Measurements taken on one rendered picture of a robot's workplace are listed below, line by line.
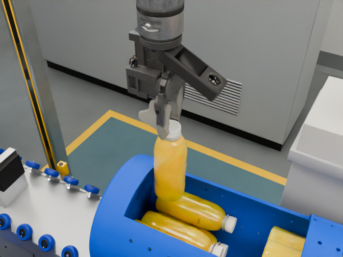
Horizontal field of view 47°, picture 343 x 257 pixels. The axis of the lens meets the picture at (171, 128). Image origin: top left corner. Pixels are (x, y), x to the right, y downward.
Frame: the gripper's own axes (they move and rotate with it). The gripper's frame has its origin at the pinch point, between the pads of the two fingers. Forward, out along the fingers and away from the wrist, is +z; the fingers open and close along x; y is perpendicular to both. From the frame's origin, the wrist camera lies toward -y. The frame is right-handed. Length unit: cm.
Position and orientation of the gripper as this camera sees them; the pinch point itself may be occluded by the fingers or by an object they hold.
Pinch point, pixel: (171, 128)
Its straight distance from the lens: 76.6
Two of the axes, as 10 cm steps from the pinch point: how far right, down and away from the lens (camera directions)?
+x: -4.4, 5.9, -6.8
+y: -9.0, -2.9, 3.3
